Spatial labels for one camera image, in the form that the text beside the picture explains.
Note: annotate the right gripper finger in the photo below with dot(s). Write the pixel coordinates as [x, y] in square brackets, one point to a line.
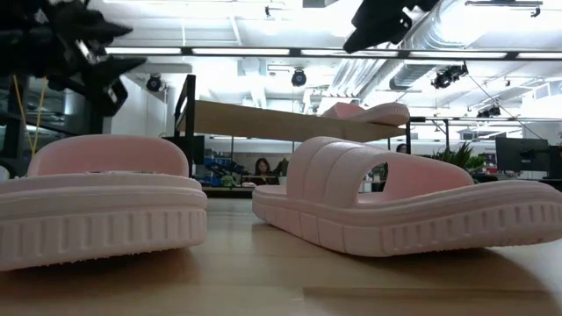
[382, 28]

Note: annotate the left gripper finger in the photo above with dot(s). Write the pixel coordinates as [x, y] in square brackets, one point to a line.
[116, 66]
[103, 31]

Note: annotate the pink rubber slide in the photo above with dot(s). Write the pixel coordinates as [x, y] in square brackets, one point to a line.
[395, 219]
[382, 115]
[101, 219]

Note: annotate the wooden shelf black frame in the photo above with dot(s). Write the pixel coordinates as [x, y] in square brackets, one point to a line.
[263, 123]

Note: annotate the black ceiling spotlight cluster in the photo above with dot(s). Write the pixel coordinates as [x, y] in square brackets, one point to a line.
[489, 112]
[448, 76]

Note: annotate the black computer monitor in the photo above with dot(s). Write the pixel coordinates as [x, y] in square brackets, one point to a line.
[199, 151]
[522, 153]
[556, 162]

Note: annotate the person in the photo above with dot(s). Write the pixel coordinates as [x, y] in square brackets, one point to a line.
[262, 169]
[401, 148]

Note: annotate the long linear ceiling light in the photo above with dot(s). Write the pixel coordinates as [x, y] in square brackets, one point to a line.
[241, 51]

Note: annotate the blue storage bins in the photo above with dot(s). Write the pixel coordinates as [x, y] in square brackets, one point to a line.
[219, 169]

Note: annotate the green potted plant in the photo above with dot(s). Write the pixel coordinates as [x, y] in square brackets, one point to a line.
[456, 158]

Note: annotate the silver ventilation duct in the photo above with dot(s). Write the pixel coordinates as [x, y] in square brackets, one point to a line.
[373, 72]

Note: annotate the black aluminium table frame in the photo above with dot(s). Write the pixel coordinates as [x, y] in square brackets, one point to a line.
[228, 192]

